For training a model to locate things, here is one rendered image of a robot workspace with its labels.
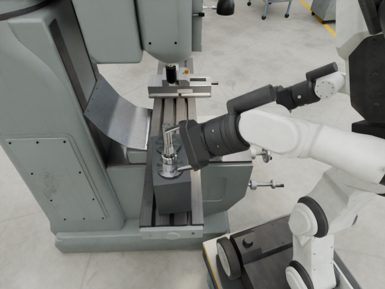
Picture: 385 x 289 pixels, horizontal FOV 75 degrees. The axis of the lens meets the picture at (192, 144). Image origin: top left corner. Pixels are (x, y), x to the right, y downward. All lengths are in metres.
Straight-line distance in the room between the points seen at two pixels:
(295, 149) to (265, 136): 0.05
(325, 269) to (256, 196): 1.11
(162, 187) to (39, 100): 0.60
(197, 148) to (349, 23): 0.38
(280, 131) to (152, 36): 0.65
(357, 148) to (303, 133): 0.08
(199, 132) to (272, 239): 0.92
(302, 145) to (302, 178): 1.99
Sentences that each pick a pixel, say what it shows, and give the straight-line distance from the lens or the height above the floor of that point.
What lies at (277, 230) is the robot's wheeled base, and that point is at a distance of 1.42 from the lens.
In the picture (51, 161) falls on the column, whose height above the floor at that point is 0.90.
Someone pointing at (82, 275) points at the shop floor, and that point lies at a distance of 2.04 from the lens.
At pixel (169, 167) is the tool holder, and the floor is 1.21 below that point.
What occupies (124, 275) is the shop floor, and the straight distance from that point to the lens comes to 1.95.
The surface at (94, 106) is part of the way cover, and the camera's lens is 1.23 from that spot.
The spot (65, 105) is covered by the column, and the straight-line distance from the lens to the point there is 1.12.
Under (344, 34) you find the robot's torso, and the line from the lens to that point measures 0.61.
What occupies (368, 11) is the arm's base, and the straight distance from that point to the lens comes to 0.47.
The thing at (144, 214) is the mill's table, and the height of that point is 0.99.
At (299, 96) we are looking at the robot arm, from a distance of 1.00.
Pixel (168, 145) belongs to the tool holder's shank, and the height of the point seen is 1.29.
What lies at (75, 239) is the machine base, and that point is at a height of 0.18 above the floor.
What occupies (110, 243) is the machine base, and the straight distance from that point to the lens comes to 1.90.
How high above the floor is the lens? 1.82
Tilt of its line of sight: 47 degrees down
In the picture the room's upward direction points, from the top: straight up
